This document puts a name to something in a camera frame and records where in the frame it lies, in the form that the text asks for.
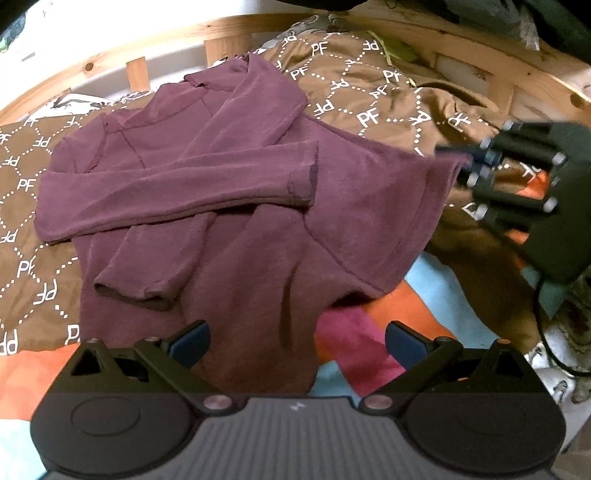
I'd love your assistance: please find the patterned white bedsheet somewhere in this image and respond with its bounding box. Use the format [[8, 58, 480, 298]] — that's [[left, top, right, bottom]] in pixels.
[[526, 283, 590, 444]]

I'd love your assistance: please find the wooden bed frame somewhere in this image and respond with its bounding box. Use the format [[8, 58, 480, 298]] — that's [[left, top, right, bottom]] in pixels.
[[1, 10, 590, 124]]

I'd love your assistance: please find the maroon long-sleeve shirt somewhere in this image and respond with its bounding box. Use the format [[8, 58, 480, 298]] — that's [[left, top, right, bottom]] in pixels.
[[34, 54, 466, 393]]

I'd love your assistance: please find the brown PF patterned quilt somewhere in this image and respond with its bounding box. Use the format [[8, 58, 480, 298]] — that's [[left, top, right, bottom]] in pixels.
[[0, 20, 591, 416]]

